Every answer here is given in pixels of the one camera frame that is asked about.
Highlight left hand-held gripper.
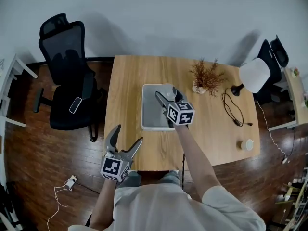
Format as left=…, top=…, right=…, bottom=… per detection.
left=100, top=124, right=144, bottom=182

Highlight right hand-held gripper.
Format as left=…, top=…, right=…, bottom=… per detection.
left=155, top=87, right=195, bottom=129

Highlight clear drinking glass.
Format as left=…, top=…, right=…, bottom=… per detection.
left=160, top=83, right=178, bottom=100

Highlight white ceramic cup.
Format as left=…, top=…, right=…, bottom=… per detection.
left=237, top=139, right=255, bottom=151

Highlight person's left forearm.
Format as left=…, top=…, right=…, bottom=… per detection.
left=89, top=179, right=117, bottom=231

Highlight person's right forearm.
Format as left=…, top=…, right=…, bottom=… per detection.
left=173, top=124, right=222, bottom=203

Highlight white grey rectangular tray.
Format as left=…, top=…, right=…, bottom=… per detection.
left=141, top=84, right=176, bottom=131

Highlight dried brown potted plant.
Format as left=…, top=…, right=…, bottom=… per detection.
left=189, top=58, right=227, bottom=97

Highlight person's grey trousers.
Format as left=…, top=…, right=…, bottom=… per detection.
left=121, top=170, right=181, bottom=190

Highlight black smartphone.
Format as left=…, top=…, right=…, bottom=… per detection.
left=69, top=96, right=83, bottom=114

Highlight white floor charger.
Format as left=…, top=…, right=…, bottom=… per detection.
left=66, top=174, right=78, bottom=189

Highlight person's white shirt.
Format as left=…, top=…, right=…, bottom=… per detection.
left=68, top=184, right=267, bottom=231

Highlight white shade table lamp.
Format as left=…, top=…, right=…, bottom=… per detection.
left=231, top=58, right=271, bottom=97

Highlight black mesh office chair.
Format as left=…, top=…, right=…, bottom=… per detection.
left=33, top=13, right=108, bottom=143

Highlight black headrest office chair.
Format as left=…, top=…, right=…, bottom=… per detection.
left=252, top=34, right=289, bottom=105

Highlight light wooden desk white legs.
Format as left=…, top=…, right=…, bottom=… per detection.
left=268, top=67, right=308, bottom=132

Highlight pale yellow wooden rack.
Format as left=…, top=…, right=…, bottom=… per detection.
left=275, top=153, right=308, bottom=231

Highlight thin black cord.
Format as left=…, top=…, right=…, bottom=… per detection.
left=180, top=153, right=186, bottom=190

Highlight black lamp cable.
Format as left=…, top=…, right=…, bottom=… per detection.
left=221, top=87, right=253, bottom=128

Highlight thin white charger cable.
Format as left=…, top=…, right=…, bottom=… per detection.
left=47, top=180, right=73, bottom=231

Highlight white floor cable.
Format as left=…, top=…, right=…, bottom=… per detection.
left=256, top=100, right=286, bottom=158

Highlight white frame table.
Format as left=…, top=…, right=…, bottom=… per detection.
left=0, top=53, right=39, bottom=129

